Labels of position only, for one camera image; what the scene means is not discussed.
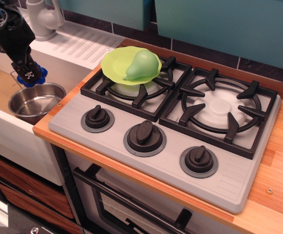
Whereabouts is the green toy pear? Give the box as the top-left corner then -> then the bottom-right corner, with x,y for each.
122,50 -> 160,80

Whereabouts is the black right stove knob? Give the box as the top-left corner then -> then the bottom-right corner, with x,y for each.
179,145 -> 219,179

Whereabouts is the black oven door handle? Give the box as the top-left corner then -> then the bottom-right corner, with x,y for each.
72,168 -> 193,234

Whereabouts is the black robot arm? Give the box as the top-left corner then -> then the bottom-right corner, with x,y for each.
0,0 -> 46,87

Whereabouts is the wooden drawer front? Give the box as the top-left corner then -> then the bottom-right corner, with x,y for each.
0,156 -> 75,219

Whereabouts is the toy oven door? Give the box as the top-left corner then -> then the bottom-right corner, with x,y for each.
65,151 -> 249,234

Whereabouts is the white toy sink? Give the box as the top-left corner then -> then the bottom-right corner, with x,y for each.
0,21 -> 123,186

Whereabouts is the blue toy blueberry cluster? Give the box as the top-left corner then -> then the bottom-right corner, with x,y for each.
16,62 -> 48,88

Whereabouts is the grey toy faucet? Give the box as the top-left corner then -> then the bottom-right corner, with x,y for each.
26,0 -> 64,41

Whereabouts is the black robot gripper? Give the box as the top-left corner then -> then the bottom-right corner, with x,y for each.
0,11 -> 41,83

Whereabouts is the stainless steel pot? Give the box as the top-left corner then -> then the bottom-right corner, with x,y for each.
8,82 -> 66,125

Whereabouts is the black left burner grate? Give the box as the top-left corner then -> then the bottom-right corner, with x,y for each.
80,56 -> 192,122

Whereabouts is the black right burner grate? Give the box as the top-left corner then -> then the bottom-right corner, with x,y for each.
159,67 -> 282,159

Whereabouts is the black stove knob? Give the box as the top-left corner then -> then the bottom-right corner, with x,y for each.
81,105 -> 115,133
179,145 -> 219,179
123,120 -> 167,157

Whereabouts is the grey toy stove top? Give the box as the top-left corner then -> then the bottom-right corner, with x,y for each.
48,46 -> 283,215

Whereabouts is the black left stove knob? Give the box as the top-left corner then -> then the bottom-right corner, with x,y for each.
81,105 -> 115,133

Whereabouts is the black middle stove knob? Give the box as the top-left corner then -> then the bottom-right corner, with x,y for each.
123,120 -> 167,157

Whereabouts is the light green plastic plate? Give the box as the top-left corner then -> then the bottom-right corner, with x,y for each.
101,46 -> 162,85

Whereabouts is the black burner grate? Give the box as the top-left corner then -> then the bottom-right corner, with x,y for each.
80,56 -> 192,122
159,67 -> 282,159

